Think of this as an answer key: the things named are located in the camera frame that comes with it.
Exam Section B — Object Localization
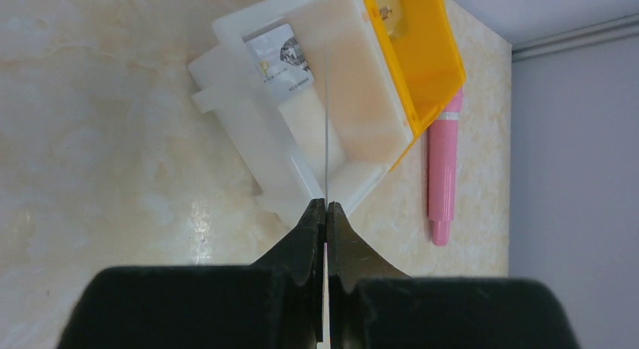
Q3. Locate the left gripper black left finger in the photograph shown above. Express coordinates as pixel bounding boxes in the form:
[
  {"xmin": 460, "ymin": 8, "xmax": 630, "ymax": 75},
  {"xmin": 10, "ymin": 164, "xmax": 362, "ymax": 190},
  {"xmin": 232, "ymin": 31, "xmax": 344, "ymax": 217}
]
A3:
[{"xmin": 58, "ymin": 199, "xmax": 326, "ymax": 348}]

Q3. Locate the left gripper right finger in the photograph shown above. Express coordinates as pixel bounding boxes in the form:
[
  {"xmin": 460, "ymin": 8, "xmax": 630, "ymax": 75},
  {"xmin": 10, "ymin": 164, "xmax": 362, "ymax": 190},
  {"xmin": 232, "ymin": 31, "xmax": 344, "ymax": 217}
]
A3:
[{"xmin": 326, "ymin": 202, "xmax": 579, "ymax": 348}]

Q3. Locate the grey striped credit card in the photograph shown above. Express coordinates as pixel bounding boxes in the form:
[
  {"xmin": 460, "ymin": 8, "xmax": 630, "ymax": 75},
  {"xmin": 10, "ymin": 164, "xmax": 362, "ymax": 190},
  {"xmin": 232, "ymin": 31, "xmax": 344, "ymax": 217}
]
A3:
[{"xmin": 316, "ymin": 47, "xmax": 331, "ymax": 348}]

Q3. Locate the pink marker pen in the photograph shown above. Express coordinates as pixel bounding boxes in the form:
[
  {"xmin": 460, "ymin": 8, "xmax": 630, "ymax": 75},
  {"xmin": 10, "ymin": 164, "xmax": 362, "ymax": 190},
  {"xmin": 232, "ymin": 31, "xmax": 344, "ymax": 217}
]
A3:
[{"xmin": 427, "ymin": 90, "xmax": 463, "ymax": 246}]

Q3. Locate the white plastic bin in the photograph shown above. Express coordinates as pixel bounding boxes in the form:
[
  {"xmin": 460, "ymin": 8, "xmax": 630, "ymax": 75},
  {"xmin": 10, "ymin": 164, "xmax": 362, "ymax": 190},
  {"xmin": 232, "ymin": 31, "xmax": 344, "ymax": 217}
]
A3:
[{"xmin": 188, "ymin": 0, "xmax": 412, "ymax": 227}]

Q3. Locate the small item in white bin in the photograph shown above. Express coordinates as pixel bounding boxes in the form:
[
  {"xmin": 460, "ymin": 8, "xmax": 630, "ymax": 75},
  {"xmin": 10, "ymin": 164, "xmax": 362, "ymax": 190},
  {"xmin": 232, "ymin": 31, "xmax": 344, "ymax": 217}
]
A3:
[{"xmin": 244, "ymin": 23, "xmax": 314, "ymax": 103}]

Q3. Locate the yellow plastic bin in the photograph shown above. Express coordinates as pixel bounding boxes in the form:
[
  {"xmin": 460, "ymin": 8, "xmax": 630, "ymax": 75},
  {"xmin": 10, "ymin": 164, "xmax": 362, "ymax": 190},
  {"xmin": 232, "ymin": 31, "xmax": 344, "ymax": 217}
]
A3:
[{"xmin": 362, "ymin": 0, "xmax": 466, "ymax": 142}]

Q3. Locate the tan item in yellow bin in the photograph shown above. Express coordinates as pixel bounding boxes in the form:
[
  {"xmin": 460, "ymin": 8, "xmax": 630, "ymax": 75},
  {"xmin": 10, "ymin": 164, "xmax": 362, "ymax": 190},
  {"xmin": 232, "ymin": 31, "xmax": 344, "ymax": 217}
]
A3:
[{"xmin": 375, "ymin": 0, "xmax": 405, "ymax": 39}]

